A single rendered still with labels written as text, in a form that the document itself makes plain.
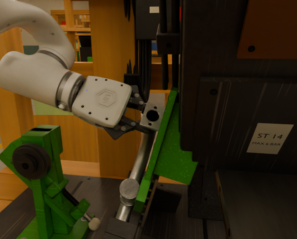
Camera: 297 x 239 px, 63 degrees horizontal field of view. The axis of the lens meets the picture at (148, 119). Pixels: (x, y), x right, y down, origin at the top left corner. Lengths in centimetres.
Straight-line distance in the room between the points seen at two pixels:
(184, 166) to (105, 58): 47
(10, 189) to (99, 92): 55
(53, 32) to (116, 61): 28
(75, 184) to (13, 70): 45
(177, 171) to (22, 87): 34
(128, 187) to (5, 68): 33
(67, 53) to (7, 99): 46
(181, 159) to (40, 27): 37
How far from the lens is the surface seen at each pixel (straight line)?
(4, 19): 48
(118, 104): 49
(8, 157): 59
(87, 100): 49
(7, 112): 101
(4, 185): 99
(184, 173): 44
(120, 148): 85
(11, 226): 75
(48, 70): 53
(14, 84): 55
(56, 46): 57
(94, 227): 61
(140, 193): 44
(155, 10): 65
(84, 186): 84
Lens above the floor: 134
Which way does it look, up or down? 18 degrees down
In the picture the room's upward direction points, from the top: straight up
